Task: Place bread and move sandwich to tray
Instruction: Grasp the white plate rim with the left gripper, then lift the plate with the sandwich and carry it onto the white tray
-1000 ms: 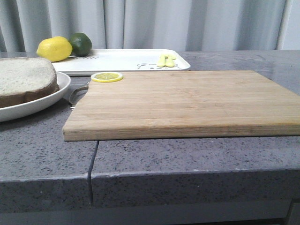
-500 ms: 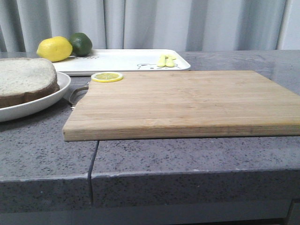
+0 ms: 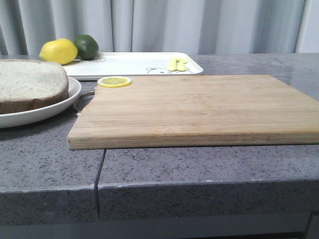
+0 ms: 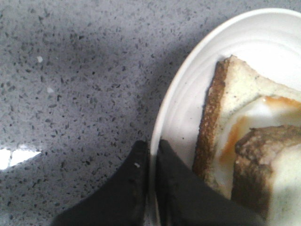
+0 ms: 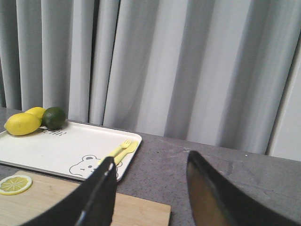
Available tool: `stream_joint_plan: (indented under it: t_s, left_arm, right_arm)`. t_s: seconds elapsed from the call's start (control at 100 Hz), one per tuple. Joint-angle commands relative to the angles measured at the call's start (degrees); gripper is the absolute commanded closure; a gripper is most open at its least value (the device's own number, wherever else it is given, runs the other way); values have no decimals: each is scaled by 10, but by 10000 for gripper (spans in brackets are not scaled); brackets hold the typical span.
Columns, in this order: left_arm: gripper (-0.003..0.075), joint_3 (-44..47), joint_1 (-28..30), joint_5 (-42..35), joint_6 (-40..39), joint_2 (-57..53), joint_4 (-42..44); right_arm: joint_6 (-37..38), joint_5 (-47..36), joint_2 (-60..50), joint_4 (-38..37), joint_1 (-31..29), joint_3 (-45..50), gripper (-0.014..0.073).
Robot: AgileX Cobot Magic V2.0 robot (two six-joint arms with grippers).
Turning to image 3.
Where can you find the metal cutting board handle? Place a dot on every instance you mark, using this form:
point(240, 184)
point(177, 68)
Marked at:
point(83, 101)

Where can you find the white bear print tray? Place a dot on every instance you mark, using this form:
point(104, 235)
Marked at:
point(129, 64)

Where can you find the lemon slice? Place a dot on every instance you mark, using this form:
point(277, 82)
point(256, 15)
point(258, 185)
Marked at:
point(114, 81)

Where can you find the bread slice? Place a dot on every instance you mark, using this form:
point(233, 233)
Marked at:
point(31, 84)

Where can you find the green lime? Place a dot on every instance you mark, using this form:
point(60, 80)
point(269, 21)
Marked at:
point(87, 47)

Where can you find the wooden cutting board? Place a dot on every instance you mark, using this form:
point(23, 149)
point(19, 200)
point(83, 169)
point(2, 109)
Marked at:
point(210, 110)

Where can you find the grey curtain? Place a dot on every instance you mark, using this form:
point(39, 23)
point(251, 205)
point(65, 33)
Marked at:
point(188, 26)

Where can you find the white round plate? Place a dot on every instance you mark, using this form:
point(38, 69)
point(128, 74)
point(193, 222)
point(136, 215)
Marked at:
point(27, 117)

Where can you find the yellow lemon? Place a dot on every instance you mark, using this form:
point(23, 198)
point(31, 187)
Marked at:
point(61, 51)

